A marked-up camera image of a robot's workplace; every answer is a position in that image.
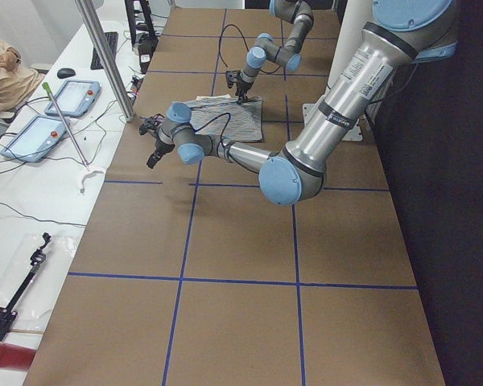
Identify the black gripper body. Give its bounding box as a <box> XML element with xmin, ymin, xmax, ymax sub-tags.
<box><xmin>155</xmin><ymin>134</ymin><xmax>175</xmax><ymax>159</ymax></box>
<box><xmin>236</xmin><ymin>74</ymin><xmax>254</xmax><ymax>95</ymax></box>

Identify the navy white striped polo shirt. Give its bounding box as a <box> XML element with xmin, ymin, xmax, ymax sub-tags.
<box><xmin>185</xmin><ymin>94</ymin><xmax>263</xmax><ymax>142</ymax></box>

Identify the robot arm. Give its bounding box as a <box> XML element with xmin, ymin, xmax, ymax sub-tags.
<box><xmin>233</xmin><ymin>1</ymin><xmax>314</xmax><ymax>104</ymax></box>
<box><xmin>147</xmin><ymin>1</ymin><xmax>460</xmax><ymax>205</ymax></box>

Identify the far teach pendant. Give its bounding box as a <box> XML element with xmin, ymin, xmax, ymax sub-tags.
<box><xmin>54</xmin><ymin>80</ymin><xmax>101</xmax><ymax>118</ymax></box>

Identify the teach pendant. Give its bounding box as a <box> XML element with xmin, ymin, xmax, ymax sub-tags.
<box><xmin>0</xmin><ymin>115</ymin><xmax>66</xmax><ymax>162</ymax></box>
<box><xmin>54</xmin><ymin>80</ymin><xmax>101</xmax><ymax>118</ymax></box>

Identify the near teach pendant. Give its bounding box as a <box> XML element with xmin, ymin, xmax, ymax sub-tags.
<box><xmin>0</xmin><ymin>115</ymin><xmax>66</xmax><ymax>162</ymax></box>

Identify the black keyboard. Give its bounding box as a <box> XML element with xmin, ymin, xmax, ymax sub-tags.
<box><xmin>89</xmin><ymin>31</ymin><xmax>119</xmax><ymax>72</ymax></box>

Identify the black computer mouse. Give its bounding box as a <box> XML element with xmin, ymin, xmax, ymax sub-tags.
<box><xmin>56</xmin><ymin>68</ymin><xmax>76</xmax><ymax>79</ymax></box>

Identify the seated person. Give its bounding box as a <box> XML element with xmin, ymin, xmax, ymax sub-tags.
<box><xmin>0</xmin><ymin>39</ymin><xmax>44</xmax><ymax>113</ymax></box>

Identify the black tool in plastic bag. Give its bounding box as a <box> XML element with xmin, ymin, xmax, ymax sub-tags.
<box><xmin>0</xmin><ymin>232</ymin><xmax>52</xmax><ymax>341</ymax></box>

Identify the red cylinder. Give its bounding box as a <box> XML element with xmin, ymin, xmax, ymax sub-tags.
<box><xmin>0</xmin><ymin>341</ymin><xmax>36</xmax><ymax>372</ymax></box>

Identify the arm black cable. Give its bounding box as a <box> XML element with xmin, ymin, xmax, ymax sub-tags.
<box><xmin>191</xmin><ymin>112</ymin><xmax>233</xmax><ymax>140</ymax></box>
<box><xmin>218</xmin><ymin>24</ymin><xmax>262</xmax><ymax>73</ymax></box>

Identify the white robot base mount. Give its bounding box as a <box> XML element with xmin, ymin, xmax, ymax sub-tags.
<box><xmin>301</xmin><ymin>102</ymin><xmax>365</xmax><ymax>142</ymax></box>

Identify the aluminium frame post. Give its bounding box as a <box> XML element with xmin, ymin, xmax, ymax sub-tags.
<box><xmin>75</xmin><ymin>0</ymin><xmax>134</xmax><ymax>123</ymax></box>

